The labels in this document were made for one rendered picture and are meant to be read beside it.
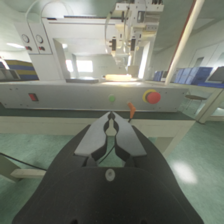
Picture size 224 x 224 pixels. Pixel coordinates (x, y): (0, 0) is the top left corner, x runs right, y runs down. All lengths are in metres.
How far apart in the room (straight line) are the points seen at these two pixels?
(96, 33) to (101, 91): 0.54
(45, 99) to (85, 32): 0.56
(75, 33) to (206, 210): 1.65
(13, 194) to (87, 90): 1.11
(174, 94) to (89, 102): 0.32
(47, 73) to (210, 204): 1.82
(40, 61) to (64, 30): 0.36
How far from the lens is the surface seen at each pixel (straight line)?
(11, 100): 0.47
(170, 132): 0.37
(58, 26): 0.82
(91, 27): 0.74
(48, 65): 0.94
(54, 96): 0.33
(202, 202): 1.17
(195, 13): 0.58
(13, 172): 1.13
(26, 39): 1.02
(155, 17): 0.66
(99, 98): 0.26
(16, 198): 1.17
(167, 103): 0.33
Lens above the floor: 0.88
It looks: 28 degrees down
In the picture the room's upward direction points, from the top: 2 degrees clockwise
